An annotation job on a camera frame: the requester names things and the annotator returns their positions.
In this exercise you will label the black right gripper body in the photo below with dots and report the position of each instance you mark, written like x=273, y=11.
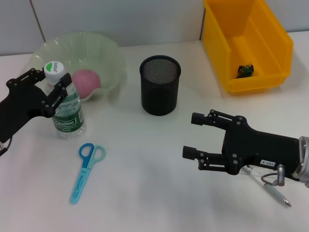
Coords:
x=256, y=147

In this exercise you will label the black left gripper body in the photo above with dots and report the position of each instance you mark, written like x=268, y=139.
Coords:
x=21, y=104

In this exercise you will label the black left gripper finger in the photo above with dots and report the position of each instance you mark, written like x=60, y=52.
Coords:
x=26, y=76
x=59, y=91

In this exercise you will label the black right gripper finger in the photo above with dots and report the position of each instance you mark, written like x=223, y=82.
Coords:
x=198, y=119
x=190, y=152

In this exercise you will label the pink peach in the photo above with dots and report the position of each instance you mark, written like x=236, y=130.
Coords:
x=88, y=82

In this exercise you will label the clear green-label water bottle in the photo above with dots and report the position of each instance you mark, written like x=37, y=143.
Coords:
x=70, y=120

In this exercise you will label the green plastic wrapper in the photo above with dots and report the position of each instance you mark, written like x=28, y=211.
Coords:
x=245, y=70

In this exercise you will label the blue plastic scissors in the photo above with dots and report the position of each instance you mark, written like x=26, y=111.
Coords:
x=83, y=174

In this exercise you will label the black mesh pen holder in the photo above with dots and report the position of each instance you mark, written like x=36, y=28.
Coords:
x=159, y=96

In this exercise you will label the white ballpoint pen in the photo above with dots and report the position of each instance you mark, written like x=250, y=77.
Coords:
x=275, y=193

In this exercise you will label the green glass fruit bowl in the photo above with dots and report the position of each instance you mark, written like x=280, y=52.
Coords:
x=96, y=55

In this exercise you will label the yellow plastic bin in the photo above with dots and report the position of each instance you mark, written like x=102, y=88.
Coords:
x=246, y=36

